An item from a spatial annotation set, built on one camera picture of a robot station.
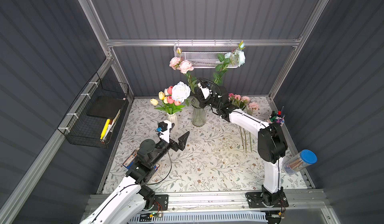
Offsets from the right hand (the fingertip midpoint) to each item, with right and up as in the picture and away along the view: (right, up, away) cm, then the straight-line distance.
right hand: (197, 93), depth 86 cm
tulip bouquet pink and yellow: (-17, -5, -7) cm, 19 cm away
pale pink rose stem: (+41, -7, +23) cm, 48 cm away
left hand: (-7, -19, -18) cm, 27 cm away
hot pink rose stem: (+27, -1, +30) cm, 41 cm away
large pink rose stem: (+35, -5, +30) cm, 46 cm away
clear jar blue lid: (+49, -32, -18) cm, 62 cm away
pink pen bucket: (+50, -15, +6) cm, 52 cm away
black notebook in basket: (-47, -9, -11) cm, 49 cm away
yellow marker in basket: (-44, -19, -15) cm, 51 cm away
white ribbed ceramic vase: (-15, -15, +5) cm, 22 cm away
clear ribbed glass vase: (+1, -15, +20) cm, 25 cm away
